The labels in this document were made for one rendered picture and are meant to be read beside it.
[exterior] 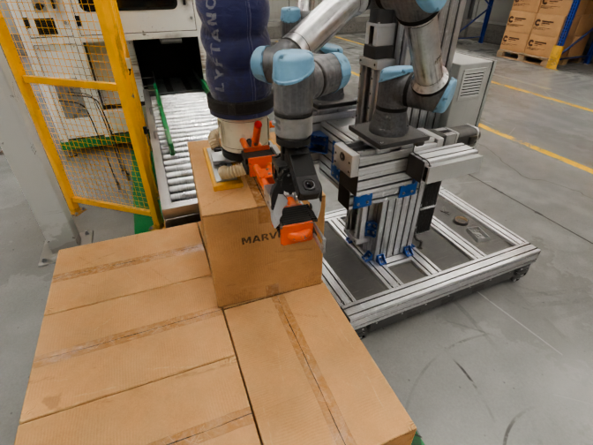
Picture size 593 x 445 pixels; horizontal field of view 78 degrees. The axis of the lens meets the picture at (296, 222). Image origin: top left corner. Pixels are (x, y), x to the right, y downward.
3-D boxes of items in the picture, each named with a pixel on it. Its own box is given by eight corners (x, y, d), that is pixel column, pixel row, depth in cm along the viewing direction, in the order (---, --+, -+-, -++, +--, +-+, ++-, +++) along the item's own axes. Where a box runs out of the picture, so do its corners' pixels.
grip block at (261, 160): (242, 165, 115) (240, 147, 112) (272, 161, 117) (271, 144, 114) (247, 177, 108) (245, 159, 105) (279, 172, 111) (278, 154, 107)
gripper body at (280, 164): (303, 175, 85) (303, 124, 78) (315, 192, 79) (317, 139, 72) (271, 179, 83) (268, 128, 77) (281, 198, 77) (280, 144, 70)
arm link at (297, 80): (326, 50, 66) (296, 57, 60) (323, 111, 72) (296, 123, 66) (292, 46, 70) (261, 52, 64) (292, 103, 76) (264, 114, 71)
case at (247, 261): (200, 219, 179) (186, 141, 156) (280, 206, 189) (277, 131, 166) (218, 308, 132) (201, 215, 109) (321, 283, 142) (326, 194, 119)
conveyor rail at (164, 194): (146, 109, 365) (142, 89, 354) (152, 108, 366) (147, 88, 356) (168, 240, 188) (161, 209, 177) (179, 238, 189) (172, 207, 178)
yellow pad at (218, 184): (203, 152, 148) (201, 139, 145) (228, 148, 150) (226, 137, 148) (213, 192, 121) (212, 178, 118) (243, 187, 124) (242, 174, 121)
